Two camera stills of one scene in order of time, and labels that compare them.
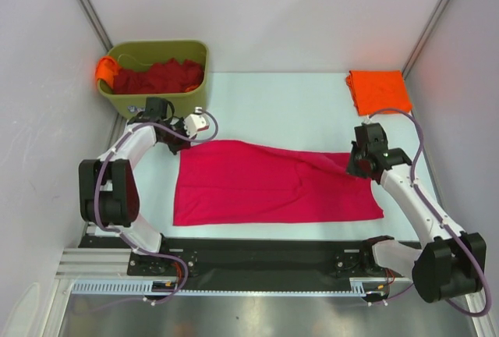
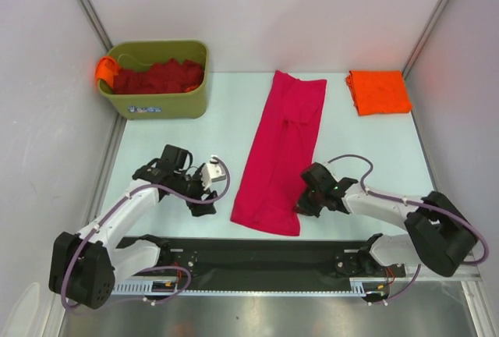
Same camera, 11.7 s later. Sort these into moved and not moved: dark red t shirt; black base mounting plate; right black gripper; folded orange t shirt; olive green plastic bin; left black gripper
Moved: left black gripper; right black gripper
Not moved: dark red t shirt; folded orange t shirt; olive green plastic bin; black base mounting plate
